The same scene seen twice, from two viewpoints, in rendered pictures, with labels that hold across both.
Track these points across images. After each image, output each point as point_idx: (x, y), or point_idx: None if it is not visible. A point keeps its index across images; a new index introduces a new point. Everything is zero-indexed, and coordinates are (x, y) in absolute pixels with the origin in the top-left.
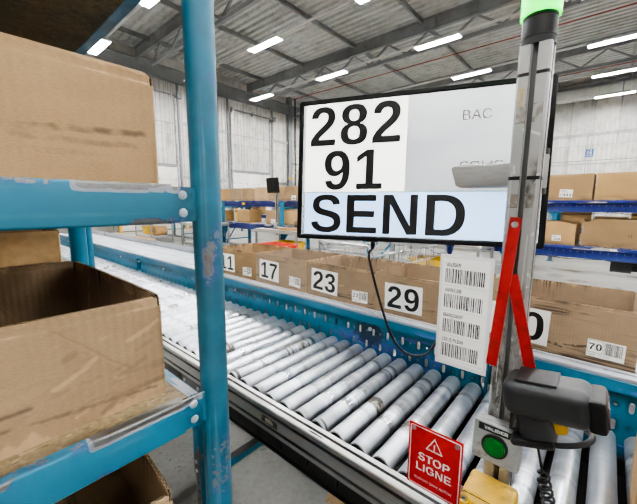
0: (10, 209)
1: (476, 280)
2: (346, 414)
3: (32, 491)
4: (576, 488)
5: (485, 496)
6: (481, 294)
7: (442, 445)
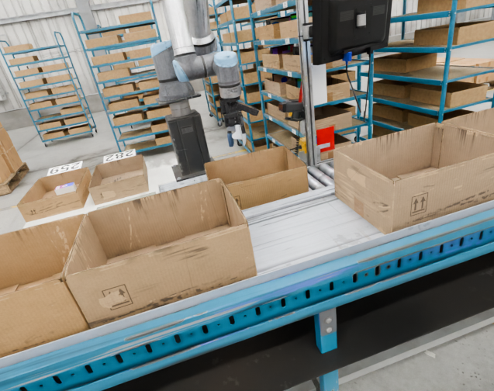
0: (292, 41)
1: (314, 70)
2: None
3: (295, 74)
4: (315, 189)
5: (305, 137)
6: (312, 76)
7: (323, 132)
